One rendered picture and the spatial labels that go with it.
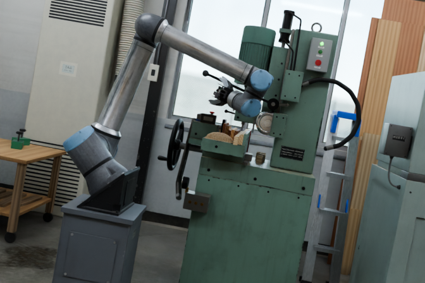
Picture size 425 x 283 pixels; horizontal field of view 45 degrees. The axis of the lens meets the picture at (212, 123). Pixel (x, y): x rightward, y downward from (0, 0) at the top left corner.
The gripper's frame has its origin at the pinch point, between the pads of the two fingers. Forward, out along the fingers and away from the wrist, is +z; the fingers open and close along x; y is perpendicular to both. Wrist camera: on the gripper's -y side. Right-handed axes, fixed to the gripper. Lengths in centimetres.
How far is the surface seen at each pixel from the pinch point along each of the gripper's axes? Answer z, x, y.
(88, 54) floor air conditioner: 154, 20, 15
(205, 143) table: -19.5, 25.3, 5.9
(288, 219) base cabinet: -47, 42, -40
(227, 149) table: -26.6, 22.9, -2.6
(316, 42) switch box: -26, -42, -24
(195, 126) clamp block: 5.1, 22.2, -0.7
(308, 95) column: -27.0, -17.7, -34.0
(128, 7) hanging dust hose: 159, -25, -1
